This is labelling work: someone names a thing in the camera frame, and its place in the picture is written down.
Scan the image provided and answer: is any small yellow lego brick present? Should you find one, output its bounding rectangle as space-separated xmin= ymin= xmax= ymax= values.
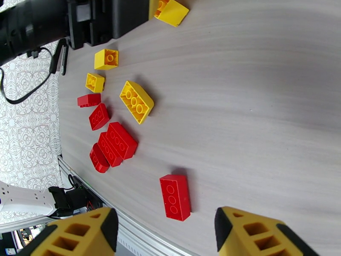
xmin=85 ymin=73 xmax=106 ymax=94
xmin=154 ymin=0 xmax=190 ymax=28
xmin=94 ymin=48 xmax=119 ymax=71

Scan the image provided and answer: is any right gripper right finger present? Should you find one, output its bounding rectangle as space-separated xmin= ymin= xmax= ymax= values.
xmin=214 ymin=206 xmax=320 ymax=256

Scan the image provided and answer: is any long yellow lego brick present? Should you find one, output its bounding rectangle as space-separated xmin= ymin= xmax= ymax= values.
xmin=119 ymin=80 xmax=155 ymax=125

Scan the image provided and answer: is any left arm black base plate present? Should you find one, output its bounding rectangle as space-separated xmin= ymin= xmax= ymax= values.
xmin=48 ymin=176 xmax=105 ymax=219

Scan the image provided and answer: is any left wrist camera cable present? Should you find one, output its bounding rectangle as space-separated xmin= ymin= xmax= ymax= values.
xmin=0 ymin=47 xmax=67 ymax=105

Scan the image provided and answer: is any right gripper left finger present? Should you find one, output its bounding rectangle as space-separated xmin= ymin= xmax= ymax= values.
xmin=16 ymin=207 xmax=119 ymax=256

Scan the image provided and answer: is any red lego brick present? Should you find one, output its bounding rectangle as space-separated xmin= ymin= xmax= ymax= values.
xmin=89 ymin=143 xmax=110 ymax=174
xmin=77 ymin=93 xmax=102 ymax=108
xmin=97 ymin=131 xmax=124 ymax=168
xmin=88 ymin=103 xmax=111 ymax=131
xmin=105 ymin=121 xmax=139 ymax=160
xmin=159 ymin=174 xmax=192 ymax=222

